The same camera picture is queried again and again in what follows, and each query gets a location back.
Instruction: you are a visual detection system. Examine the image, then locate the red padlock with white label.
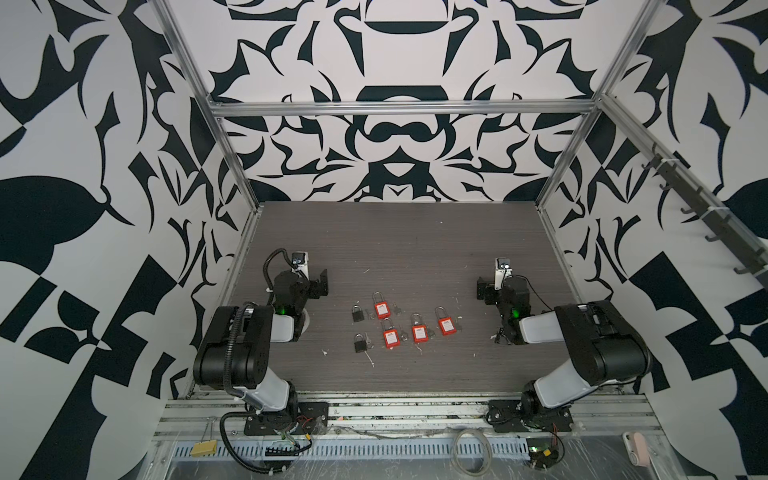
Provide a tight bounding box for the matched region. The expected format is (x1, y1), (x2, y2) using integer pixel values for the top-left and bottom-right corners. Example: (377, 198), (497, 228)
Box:
(435, 306), (458, 336)

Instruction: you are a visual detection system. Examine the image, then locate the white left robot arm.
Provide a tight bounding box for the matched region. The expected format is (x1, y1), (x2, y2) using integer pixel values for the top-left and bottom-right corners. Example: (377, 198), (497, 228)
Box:
(193, 248), (329, 476)

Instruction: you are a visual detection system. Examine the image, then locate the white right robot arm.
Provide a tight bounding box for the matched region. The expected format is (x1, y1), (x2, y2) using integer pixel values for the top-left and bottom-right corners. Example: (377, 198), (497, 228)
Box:
(476, 273), (653, 421)

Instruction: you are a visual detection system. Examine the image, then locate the roll of clear tape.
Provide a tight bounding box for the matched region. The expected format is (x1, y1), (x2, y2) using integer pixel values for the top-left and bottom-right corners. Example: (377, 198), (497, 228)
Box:
(294, 308), (310, 341)

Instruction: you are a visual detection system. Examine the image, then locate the bunch of keys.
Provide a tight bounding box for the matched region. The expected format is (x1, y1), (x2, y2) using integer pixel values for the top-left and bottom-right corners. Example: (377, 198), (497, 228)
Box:
(491, 328), (509, 344)

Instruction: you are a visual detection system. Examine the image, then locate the green lit circuit board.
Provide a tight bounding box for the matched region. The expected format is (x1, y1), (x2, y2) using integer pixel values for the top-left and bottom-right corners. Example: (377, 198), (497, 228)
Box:
(527, 436), (565, 471)

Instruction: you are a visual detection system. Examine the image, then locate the yellow connector block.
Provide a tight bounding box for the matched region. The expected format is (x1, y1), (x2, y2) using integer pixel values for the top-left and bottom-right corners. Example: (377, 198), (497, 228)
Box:
(189, 440), (218, 457)

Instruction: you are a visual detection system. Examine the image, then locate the pink white device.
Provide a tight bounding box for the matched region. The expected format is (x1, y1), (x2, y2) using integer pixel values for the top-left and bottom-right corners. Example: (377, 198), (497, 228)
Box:
(622, 431), (651, 468)

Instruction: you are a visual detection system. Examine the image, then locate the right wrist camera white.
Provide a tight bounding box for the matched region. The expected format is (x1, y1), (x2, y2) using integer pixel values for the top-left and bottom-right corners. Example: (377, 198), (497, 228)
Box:
(494, 257), (512, 290)

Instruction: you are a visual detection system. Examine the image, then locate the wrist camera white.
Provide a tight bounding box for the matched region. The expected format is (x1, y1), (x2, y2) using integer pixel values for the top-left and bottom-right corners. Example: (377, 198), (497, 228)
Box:
(494, 257), (512, 290)
(290, 251), (309, 279)

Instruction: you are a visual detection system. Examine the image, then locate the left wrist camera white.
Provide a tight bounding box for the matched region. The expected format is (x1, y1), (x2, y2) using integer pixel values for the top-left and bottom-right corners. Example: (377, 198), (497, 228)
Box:
(290, 251), (309, 279)

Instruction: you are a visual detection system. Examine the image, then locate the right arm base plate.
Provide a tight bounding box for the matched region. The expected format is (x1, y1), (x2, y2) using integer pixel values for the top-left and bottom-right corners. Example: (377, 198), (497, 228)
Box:
(484, 400), (573, 433)

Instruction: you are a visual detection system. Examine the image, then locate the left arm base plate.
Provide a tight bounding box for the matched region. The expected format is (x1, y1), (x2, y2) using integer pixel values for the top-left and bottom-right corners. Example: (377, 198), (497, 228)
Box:
(244, 402), (330, 436)

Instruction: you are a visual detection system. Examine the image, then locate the white perforated cable duct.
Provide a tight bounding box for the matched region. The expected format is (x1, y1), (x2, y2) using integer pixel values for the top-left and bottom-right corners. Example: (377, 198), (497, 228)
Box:
(172, 437), (529, 462)

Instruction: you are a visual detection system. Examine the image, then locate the coiled clear cable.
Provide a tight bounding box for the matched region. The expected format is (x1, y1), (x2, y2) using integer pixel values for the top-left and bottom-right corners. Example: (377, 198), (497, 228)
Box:
(449, 427), (494, 478)

